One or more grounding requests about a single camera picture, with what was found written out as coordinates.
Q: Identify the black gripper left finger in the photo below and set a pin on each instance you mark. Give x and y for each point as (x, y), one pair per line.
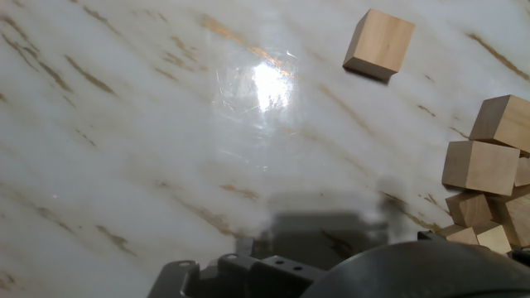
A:
(174, 281)

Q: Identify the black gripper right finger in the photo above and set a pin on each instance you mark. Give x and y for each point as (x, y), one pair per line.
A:
(273, 277)

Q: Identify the marble pattern board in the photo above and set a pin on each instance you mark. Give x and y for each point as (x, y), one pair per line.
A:
(165, 124)

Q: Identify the small wooden cube block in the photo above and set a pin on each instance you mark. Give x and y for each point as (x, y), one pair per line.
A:
(470, 209)
(494, 239)
(459, 236)

